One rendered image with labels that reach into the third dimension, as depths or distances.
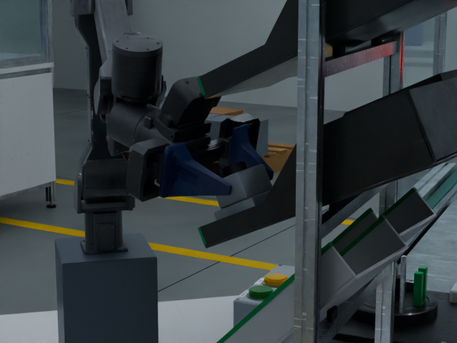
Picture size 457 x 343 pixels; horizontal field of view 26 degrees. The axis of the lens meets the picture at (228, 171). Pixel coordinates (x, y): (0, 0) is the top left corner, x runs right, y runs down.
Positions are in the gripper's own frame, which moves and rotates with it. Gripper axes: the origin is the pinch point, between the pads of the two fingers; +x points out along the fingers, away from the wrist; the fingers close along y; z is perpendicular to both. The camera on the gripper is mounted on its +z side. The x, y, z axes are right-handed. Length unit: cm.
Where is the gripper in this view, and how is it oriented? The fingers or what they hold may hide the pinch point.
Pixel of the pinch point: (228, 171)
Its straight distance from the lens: 107.7
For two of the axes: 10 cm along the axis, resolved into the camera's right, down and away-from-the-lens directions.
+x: 7.3, 3.7, -5.7
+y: 6.7, -2.2, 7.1
